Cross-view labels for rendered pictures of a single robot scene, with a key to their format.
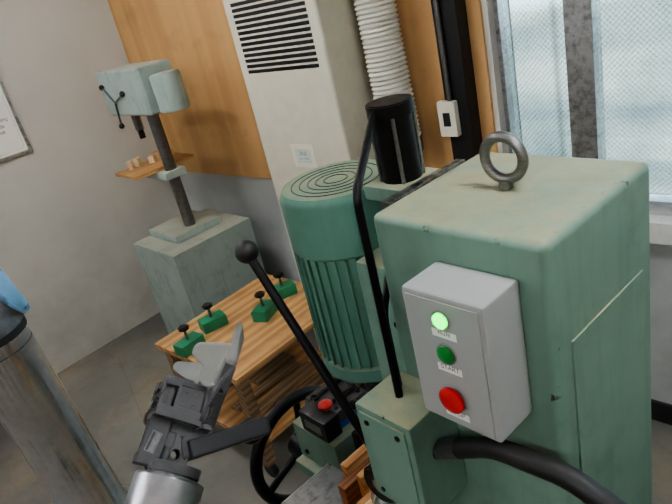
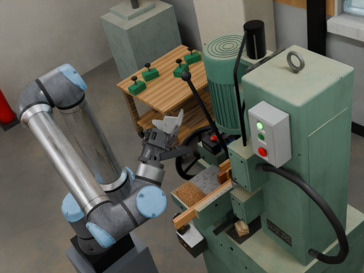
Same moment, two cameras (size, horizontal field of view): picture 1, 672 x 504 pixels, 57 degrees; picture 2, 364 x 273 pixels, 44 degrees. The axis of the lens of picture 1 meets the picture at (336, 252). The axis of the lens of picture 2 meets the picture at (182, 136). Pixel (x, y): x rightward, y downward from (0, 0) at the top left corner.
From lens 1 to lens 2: 63 cm
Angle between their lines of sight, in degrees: 18
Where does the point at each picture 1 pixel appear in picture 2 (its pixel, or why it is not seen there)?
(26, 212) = not seen: outside the picture
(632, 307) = (340, 122)
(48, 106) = not seen: outside the picture
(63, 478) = (97, 160)
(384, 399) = (239, 146)
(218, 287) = (151, 49)
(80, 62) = not seen: outside the picture
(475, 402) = (270, 154)
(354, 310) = (231, 104)
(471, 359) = (269, 140)
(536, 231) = (298, 98)
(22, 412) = (83, 132)
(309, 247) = (213, 77)
